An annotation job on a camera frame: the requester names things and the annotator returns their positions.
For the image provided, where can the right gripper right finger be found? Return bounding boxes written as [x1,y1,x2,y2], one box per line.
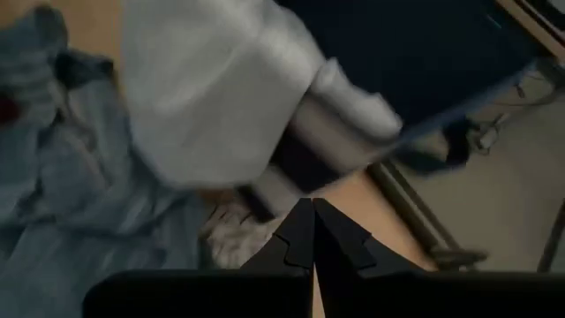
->
[313,198,565,318]

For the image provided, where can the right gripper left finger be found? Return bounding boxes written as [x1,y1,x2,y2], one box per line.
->
[83,198,315,318]

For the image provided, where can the white leaf-print garment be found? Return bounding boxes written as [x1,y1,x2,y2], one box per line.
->
[202,202,283,270]

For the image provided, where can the blue striped towel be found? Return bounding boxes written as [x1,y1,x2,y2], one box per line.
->
[0,4,208,318]

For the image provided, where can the navy white striped fabric basket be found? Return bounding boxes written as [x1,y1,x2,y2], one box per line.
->
[237,0,548,222]

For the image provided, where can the black aluminium extrusion frame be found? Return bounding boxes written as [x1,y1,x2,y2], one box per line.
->
[365,161,489,271]

